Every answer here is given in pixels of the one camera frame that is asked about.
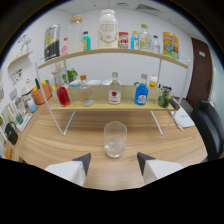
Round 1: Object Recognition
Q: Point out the small red liquid bottle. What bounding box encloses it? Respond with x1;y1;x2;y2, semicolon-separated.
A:
55;79;71;108

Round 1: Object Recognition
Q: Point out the clear bottle green cap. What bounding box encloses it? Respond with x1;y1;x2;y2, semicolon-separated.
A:
138;23;152;52

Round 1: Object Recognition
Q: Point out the green cup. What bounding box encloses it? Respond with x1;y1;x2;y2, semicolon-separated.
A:
14;112;24;125

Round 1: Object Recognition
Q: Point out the clear glass with ice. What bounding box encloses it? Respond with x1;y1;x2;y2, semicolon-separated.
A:
103;121;128;159

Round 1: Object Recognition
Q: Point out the white tray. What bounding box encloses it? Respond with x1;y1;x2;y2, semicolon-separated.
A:
15;112;34;133

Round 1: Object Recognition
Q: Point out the black sofa chair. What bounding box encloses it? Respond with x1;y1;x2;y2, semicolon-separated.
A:
190;99;224;161

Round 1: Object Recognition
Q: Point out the brown wooden muddler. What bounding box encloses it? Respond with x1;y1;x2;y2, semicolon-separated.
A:
169;97;181;112

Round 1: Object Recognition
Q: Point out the black kettle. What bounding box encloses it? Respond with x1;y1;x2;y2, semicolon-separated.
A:
4;121;19;146

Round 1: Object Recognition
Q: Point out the clear jar of limes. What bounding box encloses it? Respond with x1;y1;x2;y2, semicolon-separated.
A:
157;85;174;109

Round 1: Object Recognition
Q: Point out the white wooden two-tier shelf rack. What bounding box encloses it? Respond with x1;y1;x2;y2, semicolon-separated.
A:
34;47;192;137

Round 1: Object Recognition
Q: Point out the blue liquid bottle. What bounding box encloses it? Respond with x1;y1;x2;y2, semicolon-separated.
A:
134;73;150;106

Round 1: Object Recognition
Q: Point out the clear bottle orange cap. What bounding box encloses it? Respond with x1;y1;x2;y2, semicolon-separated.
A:
79;74;94;107

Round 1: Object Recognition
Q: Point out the small white blue bottle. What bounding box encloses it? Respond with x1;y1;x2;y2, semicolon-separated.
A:
27;97;38;114

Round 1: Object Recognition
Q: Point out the orange basket with fruit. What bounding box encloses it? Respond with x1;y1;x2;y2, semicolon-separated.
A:
30;83;53;106

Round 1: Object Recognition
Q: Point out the clear bottle red label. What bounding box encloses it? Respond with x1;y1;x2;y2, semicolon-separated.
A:
107;71;122;106

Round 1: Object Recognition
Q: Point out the white orange plastic jar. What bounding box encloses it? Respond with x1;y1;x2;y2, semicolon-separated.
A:
148;74;158;88

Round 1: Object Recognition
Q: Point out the white pot with lid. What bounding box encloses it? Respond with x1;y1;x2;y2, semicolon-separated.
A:
21;79;37;96

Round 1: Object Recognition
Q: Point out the brown door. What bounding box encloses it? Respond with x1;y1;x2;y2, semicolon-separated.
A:
185;37;214;108

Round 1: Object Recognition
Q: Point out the small pink bottle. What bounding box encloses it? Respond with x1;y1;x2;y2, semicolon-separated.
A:
60;37;69;56

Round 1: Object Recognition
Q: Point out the small blue bottle yellow cap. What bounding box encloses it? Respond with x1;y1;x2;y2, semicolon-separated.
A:
130;30;140;51

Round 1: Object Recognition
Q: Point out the tall black yellow can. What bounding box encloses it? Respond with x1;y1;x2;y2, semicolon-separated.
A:
43;23;62;62

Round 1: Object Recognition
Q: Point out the white figurine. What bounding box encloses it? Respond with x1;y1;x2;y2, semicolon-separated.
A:
19;36;33;54

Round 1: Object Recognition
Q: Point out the clear bottle cork lid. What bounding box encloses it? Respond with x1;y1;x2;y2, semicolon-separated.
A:
67;15;84;54

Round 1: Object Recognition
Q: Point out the large white milk bottle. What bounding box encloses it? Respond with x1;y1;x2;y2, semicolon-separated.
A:
97;8;119;50

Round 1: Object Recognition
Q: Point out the ceiling air vent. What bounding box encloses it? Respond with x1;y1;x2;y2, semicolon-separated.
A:
136;3;161;13

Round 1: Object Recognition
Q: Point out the wooden wall shelf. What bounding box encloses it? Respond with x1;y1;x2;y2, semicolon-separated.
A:
7;49;34;69

